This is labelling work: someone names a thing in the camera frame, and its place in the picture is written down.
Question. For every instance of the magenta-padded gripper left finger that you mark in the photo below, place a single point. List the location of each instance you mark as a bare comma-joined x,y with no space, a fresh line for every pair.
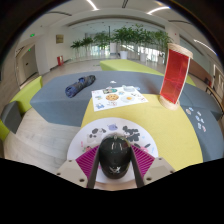
85,163

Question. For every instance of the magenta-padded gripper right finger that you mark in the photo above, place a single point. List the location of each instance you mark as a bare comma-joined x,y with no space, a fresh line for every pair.
145,161

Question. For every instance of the black computer mouse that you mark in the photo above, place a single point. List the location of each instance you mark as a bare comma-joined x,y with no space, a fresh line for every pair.
115,156

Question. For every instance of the white cartoon-print mouse pad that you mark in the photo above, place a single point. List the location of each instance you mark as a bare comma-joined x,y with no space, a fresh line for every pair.
77,150

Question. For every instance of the small cartoon sticker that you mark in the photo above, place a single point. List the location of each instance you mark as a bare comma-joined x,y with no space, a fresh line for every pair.
203,128
201,120
199,113
191,108
197,118
188,111
199,125

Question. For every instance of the long grey upholstered seat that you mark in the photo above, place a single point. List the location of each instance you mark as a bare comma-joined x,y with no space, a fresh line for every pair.
56,103

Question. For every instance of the white cartoon sticker sheet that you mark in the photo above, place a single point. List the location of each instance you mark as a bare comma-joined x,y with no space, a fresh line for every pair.
116,100

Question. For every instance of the dark grey chair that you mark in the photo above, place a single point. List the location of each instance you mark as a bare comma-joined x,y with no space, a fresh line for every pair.
11,116

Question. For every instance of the yellow-green upholstered seat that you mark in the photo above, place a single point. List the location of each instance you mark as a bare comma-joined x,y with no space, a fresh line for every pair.
190,80
130,66
28,93

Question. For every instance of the red panelled tower wooden caps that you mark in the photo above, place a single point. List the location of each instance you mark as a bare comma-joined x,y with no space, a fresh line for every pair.
175,76

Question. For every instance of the wooden railed bench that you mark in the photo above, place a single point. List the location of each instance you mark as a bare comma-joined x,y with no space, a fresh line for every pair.
215,93

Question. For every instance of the red fire extinguisher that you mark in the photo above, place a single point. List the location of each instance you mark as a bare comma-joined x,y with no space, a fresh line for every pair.
60,60

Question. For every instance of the row of potted green plants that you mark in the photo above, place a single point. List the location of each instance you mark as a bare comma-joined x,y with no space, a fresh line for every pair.
130,36

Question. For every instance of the green exit sign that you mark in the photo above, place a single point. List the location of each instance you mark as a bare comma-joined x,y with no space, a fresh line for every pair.
32,34

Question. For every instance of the long ceiling light strips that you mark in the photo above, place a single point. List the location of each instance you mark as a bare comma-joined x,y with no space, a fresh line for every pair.
91,4

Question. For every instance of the golden wall plaque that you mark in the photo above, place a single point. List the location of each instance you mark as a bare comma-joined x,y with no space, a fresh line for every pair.
59,38

